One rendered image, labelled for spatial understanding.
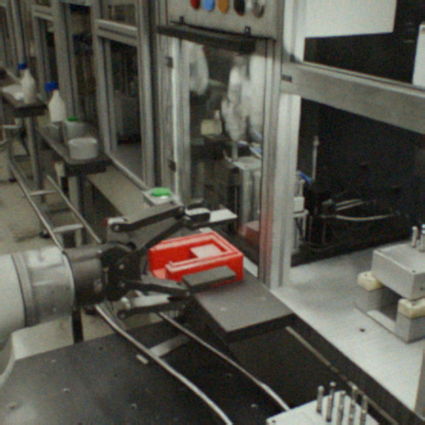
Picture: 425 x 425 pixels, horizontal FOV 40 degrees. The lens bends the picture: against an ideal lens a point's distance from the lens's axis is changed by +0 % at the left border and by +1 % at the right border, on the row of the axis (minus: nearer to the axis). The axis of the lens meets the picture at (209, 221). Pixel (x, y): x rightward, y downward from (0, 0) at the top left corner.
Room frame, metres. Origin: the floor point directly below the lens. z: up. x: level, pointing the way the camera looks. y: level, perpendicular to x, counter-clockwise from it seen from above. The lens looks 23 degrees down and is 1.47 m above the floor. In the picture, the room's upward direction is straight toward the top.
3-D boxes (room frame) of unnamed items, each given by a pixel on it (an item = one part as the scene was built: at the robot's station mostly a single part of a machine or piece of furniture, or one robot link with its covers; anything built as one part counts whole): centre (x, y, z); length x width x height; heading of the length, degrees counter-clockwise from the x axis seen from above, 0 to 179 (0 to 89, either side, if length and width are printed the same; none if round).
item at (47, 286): (0.62, 0.20, 1.12); 0.09 x 0.06 x 0.09; 27
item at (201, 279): (0.72, 0.00, 1.08); 0.07 x 0.03 x 0.01; 117
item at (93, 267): (0.65, 0.13, 1.12); 0.09 x 0.07 x 0.08; 117
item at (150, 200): (1.20, 0.10, 0.97); 0.08 x 0.08 x 0.12; 27
